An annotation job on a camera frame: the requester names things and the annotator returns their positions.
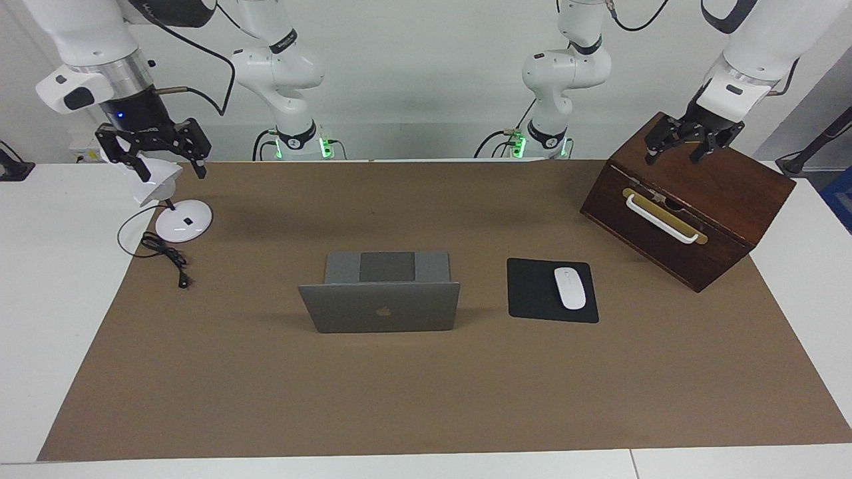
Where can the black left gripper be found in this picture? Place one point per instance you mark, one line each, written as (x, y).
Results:
(709, 123)

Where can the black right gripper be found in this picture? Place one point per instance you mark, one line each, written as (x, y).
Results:
(143, 120)

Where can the grey laptop with apple logo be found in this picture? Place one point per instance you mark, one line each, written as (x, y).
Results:
(379, 309)

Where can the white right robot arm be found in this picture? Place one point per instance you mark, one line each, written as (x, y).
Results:
(286, 73)

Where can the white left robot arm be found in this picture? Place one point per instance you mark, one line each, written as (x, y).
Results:
(566, 73)

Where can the dark brown wooden box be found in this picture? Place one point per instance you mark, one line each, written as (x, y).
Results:
(745, 189)

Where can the white desk lamp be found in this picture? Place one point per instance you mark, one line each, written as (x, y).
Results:
(186, 223)

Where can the black tripod stand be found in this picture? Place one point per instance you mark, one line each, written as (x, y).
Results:
(815, 146)

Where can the white computer mouse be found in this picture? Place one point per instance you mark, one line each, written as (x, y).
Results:
(570, 289)

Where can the black mouse pad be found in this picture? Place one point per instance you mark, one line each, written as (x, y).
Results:
(532, 293)

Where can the brown table mat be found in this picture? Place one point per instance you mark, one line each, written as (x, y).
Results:
(426, 386)

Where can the black clamp mount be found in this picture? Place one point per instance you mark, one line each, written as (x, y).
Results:
(13, 166)

